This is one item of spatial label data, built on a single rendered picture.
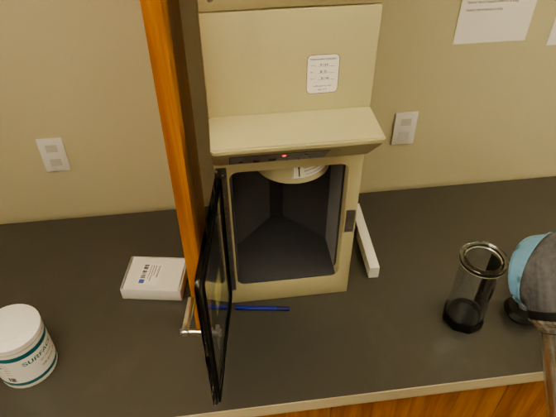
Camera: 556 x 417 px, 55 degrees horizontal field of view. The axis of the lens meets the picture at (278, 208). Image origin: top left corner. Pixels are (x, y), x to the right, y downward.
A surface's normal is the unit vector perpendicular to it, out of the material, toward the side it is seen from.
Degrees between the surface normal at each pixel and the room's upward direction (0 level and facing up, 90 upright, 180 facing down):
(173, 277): 0
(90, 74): 90
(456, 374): 0
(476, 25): 90
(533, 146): 90
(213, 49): 90
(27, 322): 0
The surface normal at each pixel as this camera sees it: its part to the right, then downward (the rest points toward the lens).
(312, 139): 0.00, -0.75
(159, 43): 0.13, 0.66
